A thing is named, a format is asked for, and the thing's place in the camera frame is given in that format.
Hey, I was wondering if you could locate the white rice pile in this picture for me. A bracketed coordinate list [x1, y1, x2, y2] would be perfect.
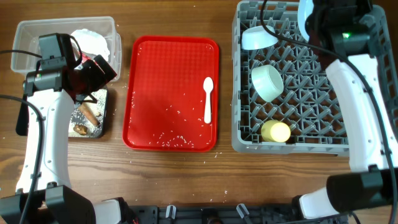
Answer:
[68, 88, 108, 138]

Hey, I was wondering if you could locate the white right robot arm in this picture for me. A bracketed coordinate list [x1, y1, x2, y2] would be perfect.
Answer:
[298, 1, 397, 221]

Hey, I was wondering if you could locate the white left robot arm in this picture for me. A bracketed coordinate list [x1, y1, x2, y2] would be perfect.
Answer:
[1, 33, 137, 223]

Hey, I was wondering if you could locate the light blue small bowl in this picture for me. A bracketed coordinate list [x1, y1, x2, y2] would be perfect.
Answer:
[241, 26, 278, 50]

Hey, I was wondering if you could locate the white plastic spoon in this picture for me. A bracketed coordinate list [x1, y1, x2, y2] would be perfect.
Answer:
[203, 77, 214, 124]

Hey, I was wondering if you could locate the red plastic tray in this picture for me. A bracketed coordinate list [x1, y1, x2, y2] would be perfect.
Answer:
[122, 35, 220, 152]

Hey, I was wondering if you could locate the red candy wrapper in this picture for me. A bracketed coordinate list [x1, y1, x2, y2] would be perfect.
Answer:
[81, 54, 98, 67]

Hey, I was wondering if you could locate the light blue plate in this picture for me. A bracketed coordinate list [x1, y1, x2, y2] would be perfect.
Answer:
[297, 0, 314, 42]

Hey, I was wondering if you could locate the grey dishwasher rack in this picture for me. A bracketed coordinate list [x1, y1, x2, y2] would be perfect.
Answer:
[231, 0, 398, 158]

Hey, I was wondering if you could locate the black food waste tray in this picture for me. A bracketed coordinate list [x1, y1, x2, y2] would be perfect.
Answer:
[26, 88, 108, 141]

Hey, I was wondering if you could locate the dark brown food scrap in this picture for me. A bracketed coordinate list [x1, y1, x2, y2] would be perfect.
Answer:
[73, 124, 88, 136]

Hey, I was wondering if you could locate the mint green rice bowl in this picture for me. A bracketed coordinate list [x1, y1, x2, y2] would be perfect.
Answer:
[251, 65, 284, 102]

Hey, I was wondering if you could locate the clear plastic waste bin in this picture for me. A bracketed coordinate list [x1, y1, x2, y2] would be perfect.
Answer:
[13, 16, 122, 81]

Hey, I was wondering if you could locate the white paper napkin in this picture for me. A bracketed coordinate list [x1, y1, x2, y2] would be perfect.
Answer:
[71, 29, 111, 62]

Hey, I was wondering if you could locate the yellow plastic cup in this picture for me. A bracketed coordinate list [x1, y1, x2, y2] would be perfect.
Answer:
[261, 120, 291, 142]

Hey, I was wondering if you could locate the brown carrot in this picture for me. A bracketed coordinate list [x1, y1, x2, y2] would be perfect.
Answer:
[78, 103, 100, 126]

